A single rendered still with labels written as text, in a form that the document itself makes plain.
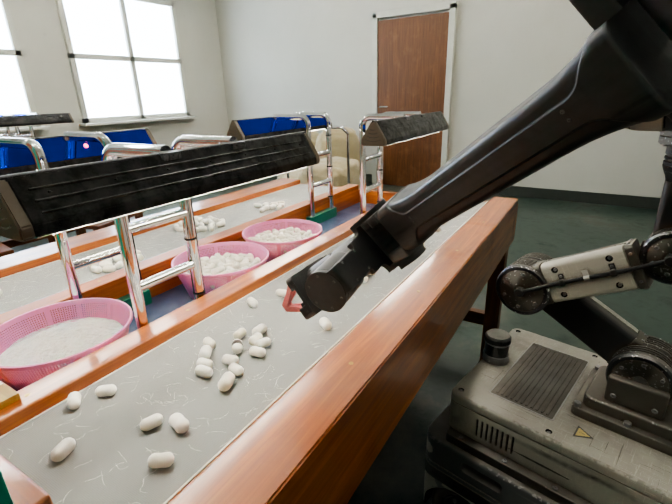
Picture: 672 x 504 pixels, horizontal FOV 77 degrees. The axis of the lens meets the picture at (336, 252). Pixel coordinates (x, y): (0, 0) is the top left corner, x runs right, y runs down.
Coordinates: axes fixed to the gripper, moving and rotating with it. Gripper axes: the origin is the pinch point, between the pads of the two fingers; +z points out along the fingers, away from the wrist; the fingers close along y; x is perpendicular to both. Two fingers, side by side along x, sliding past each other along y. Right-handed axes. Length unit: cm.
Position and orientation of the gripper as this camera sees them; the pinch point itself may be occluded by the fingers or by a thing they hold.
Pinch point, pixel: (287, 305)
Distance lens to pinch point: 71.6
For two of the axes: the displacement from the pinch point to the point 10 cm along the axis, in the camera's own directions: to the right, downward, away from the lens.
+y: -5.2, 3.2, -7.9
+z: -6.4, 4.7, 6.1
